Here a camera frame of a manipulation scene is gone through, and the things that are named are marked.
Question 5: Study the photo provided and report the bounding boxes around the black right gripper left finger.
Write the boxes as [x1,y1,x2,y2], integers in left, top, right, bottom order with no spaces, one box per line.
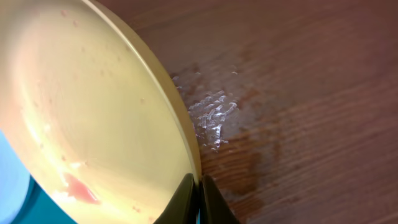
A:
[154,174,199,224]

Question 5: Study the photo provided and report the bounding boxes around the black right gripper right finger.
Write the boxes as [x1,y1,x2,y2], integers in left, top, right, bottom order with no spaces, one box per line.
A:
[200,175,239,224]

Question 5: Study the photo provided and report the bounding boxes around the yellow green plate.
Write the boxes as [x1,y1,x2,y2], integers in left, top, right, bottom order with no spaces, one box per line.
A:
[1,0,201,223]

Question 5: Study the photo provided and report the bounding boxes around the light blue plate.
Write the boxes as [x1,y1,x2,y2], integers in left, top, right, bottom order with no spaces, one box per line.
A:
[0,133,30,224]

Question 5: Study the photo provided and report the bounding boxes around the teal plastic tray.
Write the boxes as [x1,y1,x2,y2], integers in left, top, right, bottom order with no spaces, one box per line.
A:
[11,177,76,224]

